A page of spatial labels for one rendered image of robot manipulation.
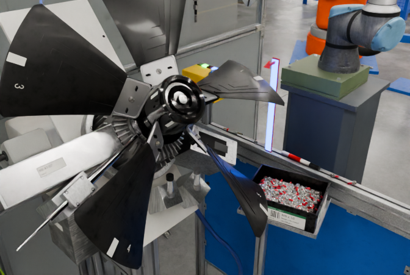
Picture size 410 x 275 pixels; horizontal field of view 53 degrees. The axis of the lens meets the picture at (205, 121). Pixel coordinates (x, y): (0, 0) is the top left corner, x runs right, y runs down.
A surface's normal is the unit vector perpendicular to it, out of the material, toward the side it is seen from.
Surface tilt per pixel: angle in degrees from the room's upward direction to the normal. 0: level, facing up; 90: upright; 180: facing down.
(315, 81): 90
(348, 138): 90
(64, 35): 72
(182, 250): 0
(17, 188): 50
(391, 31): 96
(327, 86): 90
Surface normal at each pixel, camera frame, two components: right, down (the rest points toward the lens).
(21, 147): 0.56, -0.33
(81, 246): 0.73, 0.32
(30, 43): 0.43, 0.15
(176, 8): 0.04, -0.33
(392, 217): -0.68, 0.34
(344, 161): 0.04, 0.47
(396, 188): 0.00, -0.88
